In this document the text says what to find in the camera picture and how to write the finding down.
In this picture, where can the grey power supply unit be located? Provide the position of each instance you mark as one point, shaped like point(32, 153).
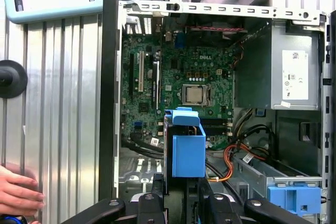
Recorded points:
point(257, 77)

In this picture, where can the black round disc mount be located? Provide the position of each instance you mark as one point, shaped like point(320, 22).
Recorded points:
point(15, 79)

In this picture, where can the silver CPU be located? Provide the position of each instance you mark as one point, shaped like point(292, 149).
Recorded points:
point(195, 95)

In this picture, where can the white expansion slot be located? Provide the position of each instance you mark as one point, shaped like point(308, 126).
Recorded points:
point(141, 72)

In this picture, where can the blue drive cage latch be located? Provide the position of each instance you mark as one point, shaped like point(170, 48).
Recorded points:
point(288, 197)

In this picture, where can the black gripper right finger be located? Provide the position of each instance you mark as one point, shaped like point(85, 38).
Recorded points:
point(265, 209)

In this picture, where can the grey drive cage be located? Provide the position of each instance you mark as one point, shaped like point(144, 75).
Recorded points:
point(252, 174)

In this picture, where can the person's hand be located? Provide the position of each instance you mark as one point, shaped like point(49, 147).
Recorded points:
point(18, 192)

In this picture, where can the hard disk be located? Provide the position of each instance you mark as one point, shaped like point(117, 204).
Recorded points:
point(187, 155)

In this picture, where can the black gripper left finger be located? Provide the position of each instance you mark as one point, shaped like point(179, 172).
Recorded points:
point(105, 208)

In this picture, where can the black expansion slot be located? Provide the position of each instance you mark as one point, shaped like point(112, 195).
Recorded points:
point(131, 77)

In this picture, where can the CPU socket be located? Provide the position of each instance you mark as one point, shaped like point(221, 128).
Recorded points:
point(209, 94)

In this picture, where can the black RAM slot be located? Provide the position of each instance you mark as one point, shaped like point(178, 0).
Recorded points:
point(219, 130)
point(218, 122)

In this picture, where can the green motherboard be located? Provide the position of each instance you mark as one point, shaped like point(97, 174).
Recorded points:
point(178, 61)

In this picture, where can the black PC case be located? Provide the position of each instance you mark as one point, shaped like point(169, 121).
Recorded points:
point(107, 103)

